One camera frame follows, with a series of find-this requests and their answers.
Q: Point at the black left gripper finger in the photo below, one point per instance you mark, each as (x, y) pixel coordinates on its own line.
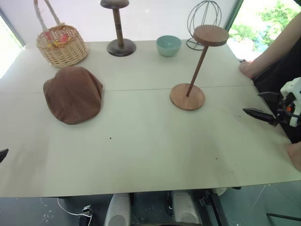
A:
(3, 154)

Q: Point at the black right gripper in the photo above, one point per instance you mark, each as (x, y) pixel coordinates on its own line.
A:
(285, 110)

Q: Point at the person's right forearm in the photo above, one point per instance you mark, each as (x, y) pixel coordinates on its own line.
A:
(279, 44)

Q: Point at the light wooden hat stand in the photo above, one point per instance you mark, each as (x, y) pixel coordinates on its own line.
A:
(187, 99)

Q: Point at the brown cap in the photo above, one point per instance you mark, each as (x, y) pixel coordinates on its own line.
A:
(73, 96)

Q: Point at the dark wooden hat stand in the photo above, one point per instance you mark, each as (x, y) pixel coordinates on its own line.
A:
(121, 48)

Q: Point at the person's right hand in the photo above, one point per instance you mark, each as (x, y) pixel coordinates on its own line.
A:
(249, 68)

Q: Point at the person's left hand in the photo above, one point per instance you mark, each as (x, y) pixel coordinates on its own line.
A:
(295, 153)

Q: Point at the person's black clothing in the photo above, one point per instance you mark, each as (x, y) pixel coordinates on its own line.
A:
(279, 75)

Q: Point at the teal ceramic bowl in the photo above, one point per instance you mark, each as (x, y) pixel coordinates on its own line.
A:
(168, 48)

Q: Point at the black metal table leg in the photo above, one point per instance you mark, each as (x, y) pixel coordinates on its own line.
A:
(212, 207)

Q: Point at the pink toy in basket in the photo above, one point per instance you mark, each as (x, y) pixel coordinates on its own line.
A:
(47, 36)
(63, 38)

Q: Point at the silver robot left leg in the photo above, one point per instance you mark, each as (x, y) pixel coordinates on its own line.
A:
(117, 209)

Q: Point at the silver robot leg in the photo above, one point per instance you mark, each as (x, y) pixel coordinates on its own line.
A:
(117, 209)
(185, 207)

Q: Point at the silver robot right leg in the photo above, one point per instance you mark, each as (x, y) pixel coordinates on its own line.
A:
(185, 207)

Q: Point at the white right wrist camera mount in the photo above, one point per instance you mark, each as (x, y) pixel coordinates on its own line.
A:
(294, 86)

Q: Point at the green window frame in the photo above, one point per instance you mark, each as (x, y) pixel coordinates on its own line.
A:
(234, 14)
(13, 29)

